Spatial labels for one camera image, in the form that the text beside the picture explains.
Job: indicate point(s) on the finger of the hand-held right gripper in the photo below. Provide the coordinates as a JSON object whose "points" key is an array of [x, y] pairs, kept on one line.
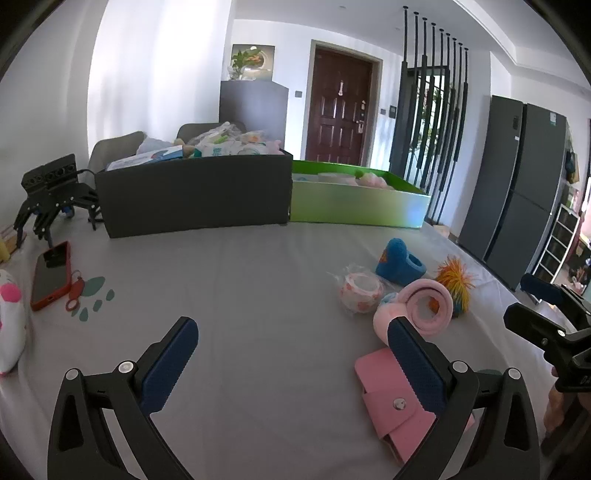
{"points": [[531, 323], [542, 288]]}

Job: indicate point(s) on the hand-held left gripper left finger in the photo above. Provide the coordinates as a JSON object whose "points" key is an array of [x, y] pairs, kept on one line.
{"points": [[171, 364]]}

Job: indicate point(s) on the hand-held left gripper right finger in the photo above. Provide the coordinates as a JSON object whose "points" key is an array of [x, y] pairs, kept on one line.
{"points": [[415, 369]]}

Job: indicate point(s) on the pink snap wallet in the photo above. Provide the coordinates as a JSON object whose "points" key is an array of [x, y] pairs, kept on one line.
{"points": [[388, 415]]}

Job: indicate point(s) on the pink plush roll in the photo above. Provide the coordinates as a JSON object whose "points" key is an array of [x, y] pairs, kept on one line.
{"points": [[427, 295]]}

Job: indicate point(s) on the orange spiky rubber ball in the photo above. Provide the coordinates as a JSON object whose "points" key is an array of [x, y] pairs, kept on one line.
{"points": [[455, 281]]}

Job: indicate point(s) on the green cardboard box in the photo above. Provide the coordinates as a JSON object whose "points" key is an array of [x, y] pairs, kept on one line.
{"points": [[351, 205]]}

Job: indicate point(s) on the grey cloth-covered desktop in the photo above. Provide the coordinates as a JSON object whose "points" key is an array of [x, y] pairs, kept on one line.
{"points": [[254, 286]]}

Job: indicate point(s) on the person's right hand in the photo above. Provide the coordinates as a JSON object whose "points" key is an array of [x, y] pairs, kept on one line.
{"points": [[556, 410]]}

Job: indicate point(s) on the white shelf rack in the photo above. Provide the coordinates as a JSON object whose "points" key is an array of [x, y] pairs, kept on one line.
{"points": [[556, 244]]}

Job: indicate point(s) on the pink patterned tape in plastic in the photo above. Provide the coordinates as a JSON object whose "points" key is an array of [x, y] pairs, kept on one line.
{"points": [[358, 293]]}

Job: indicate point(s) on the dark grey refrigerator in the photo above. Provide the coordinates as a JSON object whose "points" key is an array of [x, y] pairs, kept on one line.
{"points": [[512, 184]]}

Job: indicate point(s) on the red key tag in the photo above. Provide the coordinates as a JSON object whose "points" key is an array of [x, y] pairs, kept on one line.
{"points": [[76, 290]]}

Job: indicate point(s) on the red smartphone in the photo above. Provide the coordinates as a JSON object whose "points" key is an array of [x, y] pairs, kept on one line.
{"points": [[48, 277]]}

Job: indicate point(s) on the white plush toy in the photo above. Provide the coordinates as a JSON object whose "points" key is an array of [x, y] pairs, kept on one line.
{"points": [[10, 323]]}

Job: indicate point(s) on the black storage box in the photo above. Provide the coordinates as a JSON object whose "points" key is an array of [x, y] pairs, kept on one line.
{"points": [[194, 198]]}

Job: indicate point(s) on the yellow toy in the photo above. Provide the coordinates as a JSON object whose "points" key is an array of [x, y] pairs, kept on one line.
{"points": [[3, 251]]}

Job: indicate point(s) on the black slat room divider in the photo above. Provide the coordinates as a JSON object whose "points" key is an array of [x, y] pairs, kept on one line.
{"points": [[425, 115]]}

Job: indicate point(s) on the black spare gripper device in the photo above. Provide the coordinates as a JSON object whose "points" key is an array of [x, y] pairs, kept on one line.
{"points": [[51, 184]]}

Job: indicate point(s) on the pile of packets and toys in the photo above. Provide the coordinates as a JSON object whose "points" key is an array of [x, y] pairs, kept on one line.
{"points": [[221, 143]]}

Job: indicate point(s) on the dark grey cabinet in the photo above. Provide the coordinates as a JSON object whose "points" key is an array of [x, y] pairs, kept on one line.
{"points": [[254, 108]]}

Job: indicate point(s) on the dark red entrance door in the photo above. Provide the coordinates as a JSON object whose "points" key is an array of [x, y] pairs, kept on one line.
{"points": [[339, 106]]}

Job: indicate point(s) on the green potted plant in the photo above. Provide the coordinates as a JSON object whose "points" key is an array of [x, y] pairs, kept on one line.
{"points": [[240, 62]]}

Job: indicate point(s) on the framed wall picture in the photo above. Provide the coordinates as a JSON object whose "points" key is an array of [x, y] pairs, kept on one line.
{"points": [[261, 57]]}

